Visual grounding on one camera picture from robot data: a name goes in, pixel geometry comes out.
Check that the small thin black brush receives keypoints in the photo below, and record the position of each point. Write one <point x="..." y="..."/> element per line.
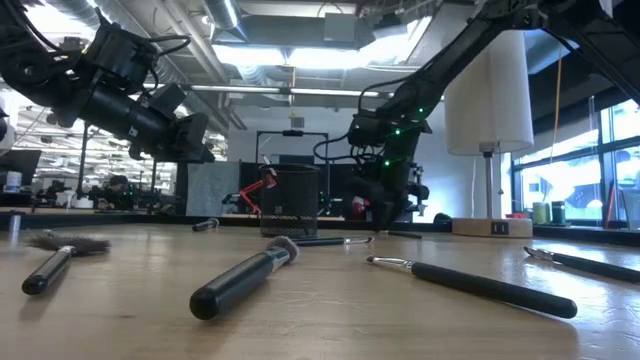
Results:
<point x="406" y="234"/>

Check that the thin silver-ferrule makeup brush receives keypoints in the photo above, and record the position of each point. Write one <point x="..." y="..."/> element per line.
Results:
<point x="325" y="241"/>

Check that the short stubby black brush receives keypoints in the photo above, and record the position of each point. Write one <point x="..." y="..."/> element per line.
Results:
<point x="205" y="225"/>

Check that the black mesh pencil cup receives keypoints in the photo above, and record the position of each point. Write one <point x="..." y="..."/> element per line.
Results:
<point x="290" y="210"/>

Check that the long thin black makeup brush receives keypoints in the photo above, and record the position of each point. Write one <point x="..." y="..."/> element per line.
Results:
<point x="490" y="287"/>

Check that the thick black powder brush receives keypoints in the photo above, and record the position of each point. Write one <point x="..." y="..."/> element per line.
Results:
<point x="235" y="282"/>

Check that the grey fan makeup brush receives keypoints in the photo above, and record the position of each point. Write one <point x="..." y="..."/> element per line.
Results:
<point x="50" y="267"/>

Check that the black angled makeup brush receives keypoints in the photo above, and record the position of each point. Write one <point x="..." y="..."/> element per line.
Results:
<point x="595" y="265"/>

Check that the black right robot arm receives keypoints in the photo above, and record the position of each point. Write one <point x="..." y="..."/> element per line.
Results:
<point x="450" y="55"/>

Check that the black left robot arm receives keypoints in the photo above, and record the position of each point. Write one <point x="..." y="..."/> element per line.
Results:
<point x="115" y="112"/>

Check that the black rounded object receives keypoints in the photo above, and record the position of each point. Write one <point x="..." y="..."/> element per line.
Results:
<point x="442" y="219"/>

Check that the grey partition panel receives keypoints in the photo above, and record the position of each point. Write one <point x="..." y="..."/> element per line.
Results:
<point x="212" y="190"/>

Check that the black partition panel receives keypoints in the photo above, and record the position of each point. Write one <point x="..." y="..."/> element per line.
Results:
<point x="332" y="187"/>

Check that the person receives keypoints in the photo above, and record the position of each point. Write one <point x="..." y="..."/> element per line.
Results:
<point x="119" y="192"/>

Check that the linear ceiling light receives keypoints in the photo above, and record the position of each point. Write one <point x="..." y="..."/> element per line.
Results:
<point x="325" y="92"/>

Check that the small red object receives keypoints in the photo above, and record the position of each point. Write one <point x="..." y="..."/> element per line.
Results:
<point x="515" y="215"/>

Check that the white table lamp wooden base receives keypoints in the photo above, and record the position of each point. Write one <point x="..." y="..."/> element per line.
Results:
<point x="490" y="100"/>

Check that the light green cup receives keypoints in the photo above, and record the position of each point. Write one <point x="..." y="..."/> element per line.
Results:
<point x="541" y="214"/>

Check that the dark green cup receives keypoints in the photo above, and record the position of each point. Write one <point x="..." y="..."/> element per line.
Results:
<point x="558" y="214"/>

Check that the black computer monitor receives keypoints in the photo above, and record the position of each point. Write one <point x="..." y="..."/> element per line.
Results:
<point x="20" y="165"/>

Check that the white cup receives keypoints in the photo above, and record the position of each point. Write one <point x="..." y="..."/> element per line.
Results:
<point x="13" y="181"/>

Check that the red pole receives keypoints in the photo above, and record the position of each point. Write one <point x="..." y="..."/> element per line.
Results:
<point x="610" y="205"/>

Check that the small grey wall box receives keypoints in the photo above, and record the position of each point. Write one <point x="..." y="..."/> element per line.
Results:
<point x="297" y="123"/>

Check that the tall black frame stand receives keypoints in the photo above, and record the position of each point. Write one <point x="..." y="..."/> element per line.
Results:
<point x="81" y="165"/>

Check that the silver ventilation duct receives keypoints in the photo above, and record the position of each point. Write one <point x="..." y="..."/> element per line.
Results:
<point x="225" y="17"/>

